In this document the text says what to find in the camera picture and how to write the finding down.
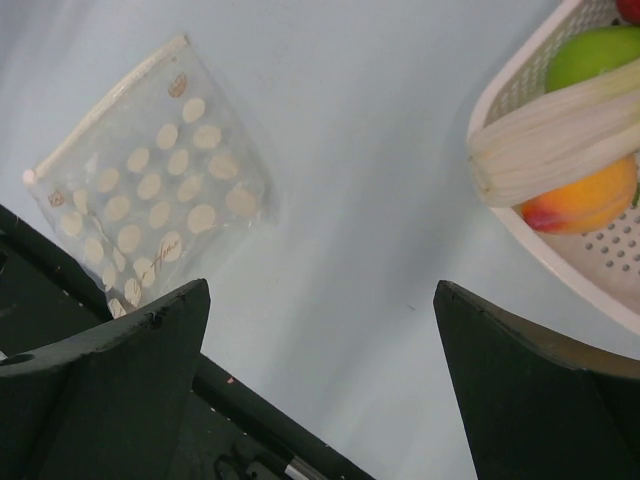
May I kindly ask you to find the orange yellow peach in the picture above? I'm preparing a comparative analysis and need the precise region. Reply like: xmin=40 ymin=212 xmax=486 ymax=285
xmin=520 ymin=154 xmax=637 ymax=235

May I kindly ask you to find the red tomato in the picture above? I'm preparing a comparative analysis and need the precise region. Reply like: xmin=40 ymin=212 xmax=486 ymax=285
xmin=615 ymin=0 xmax=640 ymax=26

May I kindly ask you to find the clear dotted zip top bag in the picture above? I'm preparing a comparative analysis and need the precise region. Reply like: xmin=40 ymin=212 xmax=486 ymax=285
xmin=23 ymin=36 xmax=271 ymax=318

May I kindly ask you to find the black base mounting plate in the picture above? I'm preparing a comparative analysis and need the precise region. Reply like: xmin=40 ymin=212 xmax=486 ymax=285
xmin=1 ymin=210 xmax=365 ymax=479

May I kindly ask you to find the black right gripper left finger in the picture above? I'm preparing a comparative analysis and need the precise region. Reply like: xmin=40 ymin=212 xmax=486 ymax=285
xmin=1 ymin=279 xmax=210 ymax=479

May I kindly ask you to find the white perforated plastic basket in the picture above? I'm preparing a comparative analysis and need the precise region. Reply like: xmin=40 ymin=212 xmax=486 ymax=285
xmin=468 ymin=1 xmax=639 ymax=333

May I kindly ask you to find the pale green celery bunch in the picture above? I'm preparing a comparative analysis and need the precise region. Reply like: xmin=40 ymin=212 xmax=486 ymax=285
xmin=467 ymin=60 xmax=639 ymax=207

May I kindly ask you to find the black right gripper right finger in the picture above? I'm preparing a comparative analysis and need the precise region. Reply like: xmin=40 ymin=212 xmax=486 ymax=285
xmin=433 ymin=281 xmax=639 ymax=479

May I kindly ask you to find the green apple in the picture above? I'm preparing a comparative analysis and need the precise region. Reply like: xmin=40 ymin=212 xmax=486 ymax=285
xmin=545 ymin=26 xmax=639 ymax=92

